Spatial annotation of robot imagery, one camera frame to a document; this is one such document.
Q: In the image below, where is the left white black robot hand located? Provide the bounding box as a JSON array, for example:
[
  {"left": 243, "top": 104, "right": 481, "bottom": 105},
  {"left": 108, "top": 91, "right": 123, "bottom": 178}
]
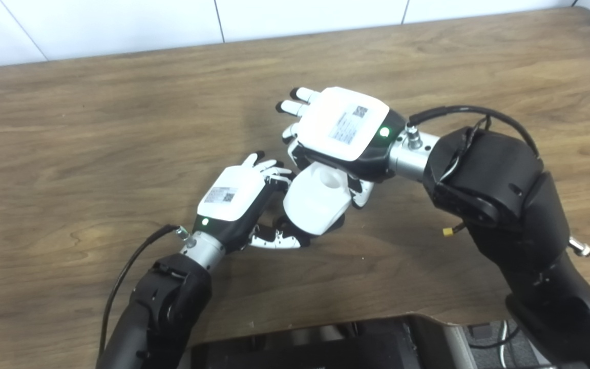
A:
[{"left": 193, "top": 151, "right": 303, "bottom": 252}]

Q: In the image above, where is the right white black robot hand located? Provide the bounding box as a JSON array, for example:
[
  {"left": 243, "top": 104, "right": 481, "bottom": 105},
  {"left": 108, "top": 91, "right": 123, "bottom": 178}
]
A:
[{"left": 276, "top": 87, "right": 408, "bottom": 208}]

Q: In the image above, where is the black plastic holder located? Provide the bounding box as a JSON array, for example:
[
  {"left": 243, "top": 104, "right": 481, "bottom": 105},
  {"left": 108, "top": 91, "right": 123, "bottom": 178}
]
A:
[{"left": 273, "top": 213, "right": 347, "bottom": 248}]

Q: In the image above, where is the round white plastic piece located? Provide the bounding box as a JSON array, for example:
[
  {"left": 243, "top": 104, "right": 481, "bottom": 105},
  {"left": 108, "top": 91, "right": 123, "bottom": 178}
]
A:
[{"left": 283, "top": 162, "right": 353, "bottom": 236}]

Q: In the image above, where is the black robot torso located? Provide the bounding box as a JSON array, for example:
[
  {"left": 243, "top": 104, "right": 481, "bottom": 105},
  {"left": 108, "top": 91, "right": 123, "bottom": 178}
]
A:
[{"left": 187, "top": 314, "right": 476, "bottom": 369}]

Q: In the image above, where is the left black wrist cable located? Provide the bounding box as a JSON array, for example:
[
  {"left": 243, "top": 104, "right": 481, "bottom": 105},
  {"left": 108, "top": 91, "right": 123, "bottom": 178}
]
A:
[{"left": 99, "top": 224, "right": 192, "bottom": 359}]

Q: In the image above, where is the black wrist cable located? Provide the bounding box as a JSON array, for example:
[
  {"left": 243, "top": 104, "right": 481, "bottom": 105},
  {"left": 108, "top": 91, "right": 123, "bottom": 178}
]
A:
[
  {"left": 408, "top": 105, "right": 540, "bottom": 160},
  {"left": 99, "top": 224, "right": 192, "bottom": 359}
]

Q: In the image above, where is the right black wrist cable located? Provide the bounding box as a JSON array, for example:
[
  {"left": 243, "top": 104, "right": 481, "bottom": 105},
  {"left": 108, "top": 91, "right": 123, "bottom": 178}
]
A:
[{"left": 408, "top": 105, "right": 540, "bottom": 160}]

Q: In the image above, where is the black floor cable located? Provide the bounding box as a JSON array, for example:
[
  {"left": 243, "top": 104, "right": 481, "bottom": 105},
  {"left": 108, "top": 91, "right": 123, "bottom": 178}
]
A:
[{"left": 468, "top": 323, "right": 522, "bottom": 350}]

